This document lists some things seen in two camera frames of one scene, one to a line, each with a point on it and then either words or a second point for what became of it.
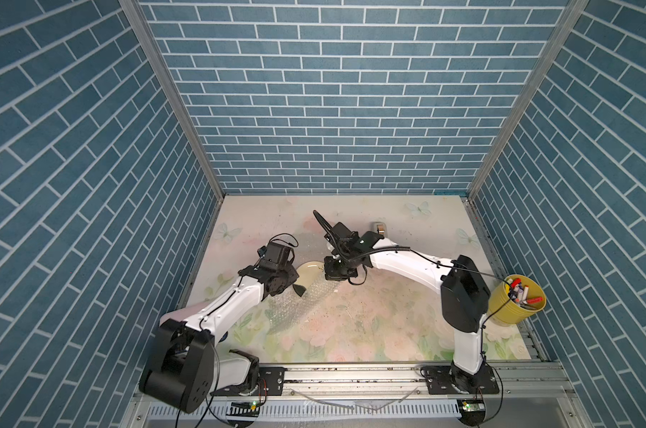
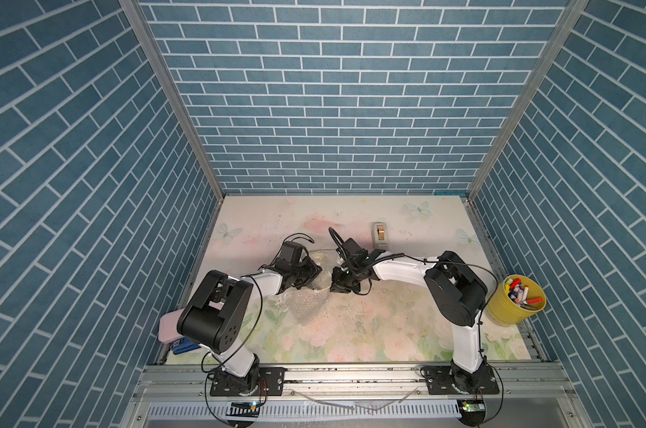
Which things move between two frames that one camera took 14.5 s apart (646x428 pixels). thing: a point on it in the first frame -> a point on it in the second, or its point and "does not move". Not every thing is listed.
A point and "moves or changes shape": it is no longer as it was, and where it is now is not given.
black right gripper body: [340, 269] -> [346, 281]
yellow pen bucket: [515, 300] does not move
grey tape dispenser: [378, 227] does not move
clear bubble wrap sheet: [286, 308] moves or changes shape
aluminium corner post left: [137, 16] does not move
